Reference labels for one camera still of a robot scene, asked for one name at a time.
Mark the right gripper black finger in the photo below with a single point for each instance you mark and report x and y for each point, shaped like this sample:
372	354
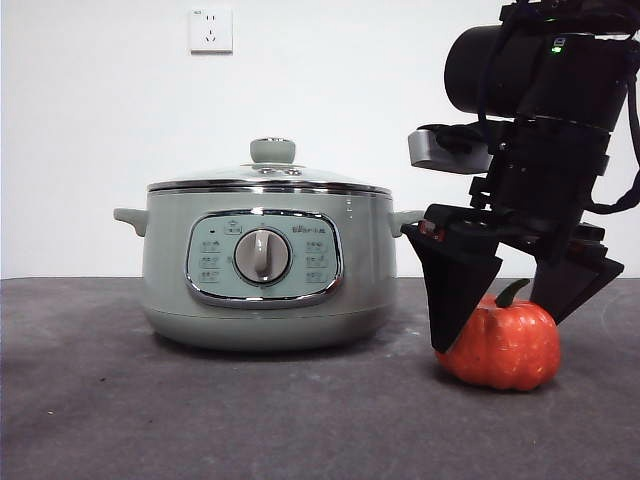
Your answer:
570	285
452	285

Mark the orange toy pumpkin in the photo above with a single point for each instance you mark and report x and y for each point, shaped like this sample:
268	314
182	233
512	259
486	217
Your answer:
505	345

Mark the pale green electric cooking pot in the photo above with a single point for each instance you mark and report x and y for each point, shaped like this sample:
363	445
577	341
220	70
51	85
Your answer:
165	270

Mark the white wall socket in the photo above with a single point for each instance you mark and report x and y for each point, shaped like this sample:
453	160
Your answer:
211	32

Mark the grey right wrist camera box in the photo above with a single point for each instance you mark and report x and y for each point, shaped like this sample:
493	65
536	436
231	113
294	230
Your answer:
430	152

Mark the glass lid with green knob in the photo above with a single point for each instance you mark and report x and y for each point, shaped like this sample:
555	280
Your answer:
270	150

